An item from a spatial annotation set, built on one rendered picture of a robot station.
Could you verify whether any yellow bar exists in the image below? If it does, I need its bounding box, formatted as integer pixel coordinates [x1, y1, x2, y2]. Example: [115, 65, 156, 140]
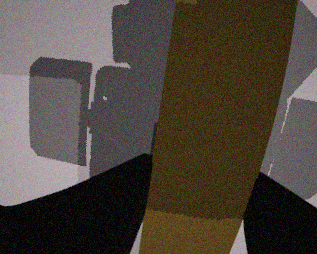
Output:
[138, 0, 298, 254]

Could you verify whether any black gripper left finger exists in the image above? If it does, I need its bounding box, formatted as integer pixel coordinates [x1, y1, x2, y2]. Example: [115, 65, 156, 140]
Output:
[0, 154, 153, 254]

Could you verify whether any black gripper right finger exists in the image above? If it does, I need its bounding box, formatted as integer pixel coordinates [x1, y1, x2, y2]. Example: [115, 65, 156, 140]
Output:
[243, 172, 317, 254]

